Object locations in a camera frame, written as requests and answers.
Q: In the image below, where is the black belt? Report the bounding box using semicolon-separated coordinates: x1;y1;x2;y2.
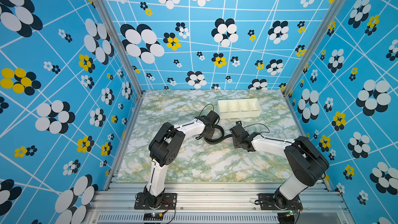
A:
205;125;233;145

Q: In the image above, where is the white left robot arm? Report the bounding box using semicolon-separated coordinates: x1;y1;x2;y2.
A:
144;119;224;208

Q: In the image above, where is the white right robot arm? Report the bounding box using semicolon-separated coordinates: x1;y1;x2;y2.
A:
232;132;330;209

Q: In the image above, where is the white compartment storage tray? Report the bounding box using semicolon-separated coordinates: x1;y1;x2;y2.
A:
218;98;262;119

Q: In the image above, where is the right controller board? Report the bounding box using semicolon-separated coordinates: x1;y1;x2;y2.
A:
278;212;295;224

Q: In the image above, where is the controller board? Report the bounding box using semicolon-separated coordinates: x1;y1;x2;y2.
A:
278;212;295;224
143;212;164;223

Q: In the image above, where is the left controller board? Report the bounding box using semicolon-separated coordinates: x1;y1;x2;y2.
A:
143;212;164;223

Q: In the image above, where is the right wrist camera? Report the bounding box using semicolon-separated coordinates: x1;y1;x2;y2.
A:
230;121;249;139

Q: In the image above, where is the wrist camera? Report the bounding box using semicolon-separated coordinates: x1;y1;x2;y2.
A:
230;121;249;139
196;111;220;125

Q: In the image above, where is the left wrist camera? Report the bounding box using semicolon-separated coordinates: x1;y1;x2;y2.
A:
196;111;220;125

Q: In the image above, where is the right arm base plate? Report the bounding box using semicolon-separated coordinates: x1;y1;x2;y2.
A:
255;194;303;211

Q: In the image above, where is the aluminium front rail frame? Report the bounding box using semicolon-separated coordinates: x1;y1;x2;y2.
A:
85;182;354;224

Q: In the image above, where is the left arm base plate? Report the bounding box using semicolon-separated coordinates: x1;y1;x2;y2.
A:
134;192;178;210

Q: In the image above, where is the aluminium corner post left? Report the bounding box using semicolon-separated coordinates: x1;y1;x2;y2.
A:
94;0;143;98

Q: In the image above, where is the aluminium corner post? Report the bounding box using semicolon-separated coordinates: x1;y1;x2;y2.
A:
94;0;143;98
283;0;346;98

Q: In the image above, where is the aluminium corner post right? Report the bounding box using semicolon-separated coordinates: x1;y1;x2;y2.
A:
283;0;346;98

